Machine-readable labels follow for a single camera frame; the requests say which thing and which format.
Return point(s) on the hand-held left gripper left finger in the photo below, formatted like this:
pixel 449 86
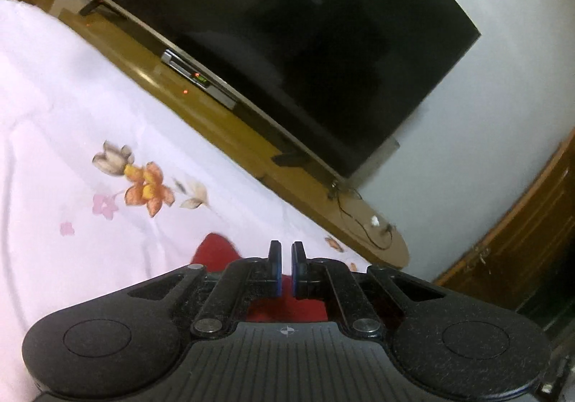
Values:
pixel 275 269

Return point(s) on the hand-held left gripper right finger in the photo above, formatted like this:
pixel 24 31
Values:
pixel 296 269

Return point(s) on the small white object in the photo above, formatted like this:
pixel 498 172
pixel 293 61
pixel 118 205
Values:
pixel 374 221

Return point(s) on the silver set-top box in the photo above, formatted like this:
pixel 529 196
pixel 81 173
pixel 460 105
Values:
pixel 197 78

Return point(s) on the red knit sweater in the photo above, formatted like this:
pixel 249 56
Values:
pixel 215 251

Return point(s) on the wooden television stand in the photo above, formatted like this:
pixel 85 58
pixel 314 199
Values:
pixel 215 123

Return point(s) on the brown wooden door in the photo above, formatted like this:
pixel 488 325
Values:
pixel 530 227

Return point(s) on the black curved television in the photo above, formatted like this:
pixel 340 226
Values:
pixel 287 33

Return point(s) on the floral white bed sheet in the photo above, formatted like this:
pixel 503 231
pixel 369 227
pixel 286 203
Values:
pixel 90 92

